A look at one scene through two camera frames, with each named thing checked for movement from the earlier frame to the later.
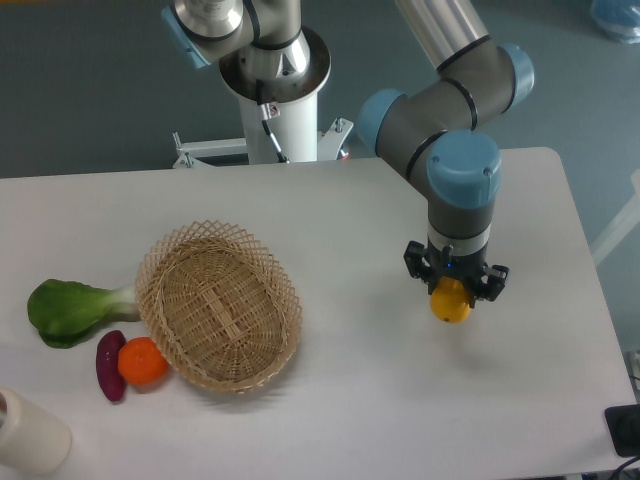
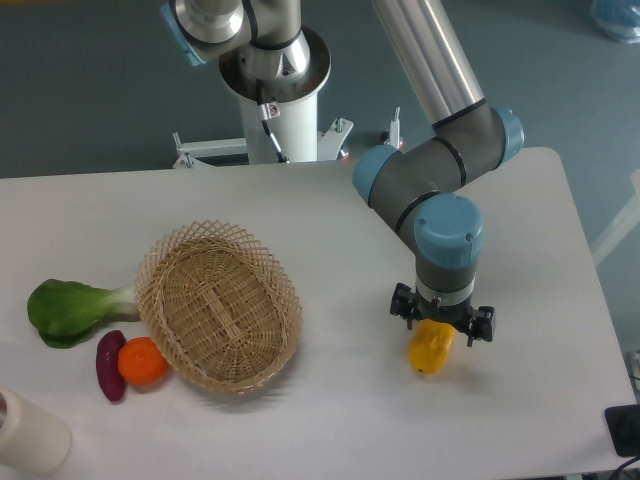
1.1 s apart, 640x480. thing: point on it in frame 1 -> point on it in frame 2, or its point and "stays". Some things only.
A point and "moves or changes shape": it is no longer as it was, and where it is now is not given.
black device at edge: (623, 423) stays
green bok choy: (63, 312) stays
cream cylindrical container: (32, 440) stays
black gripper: (471, 270) -> (414, 308)
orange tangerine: (142, 362) stays
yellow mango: (450, 300) moves or changes shape
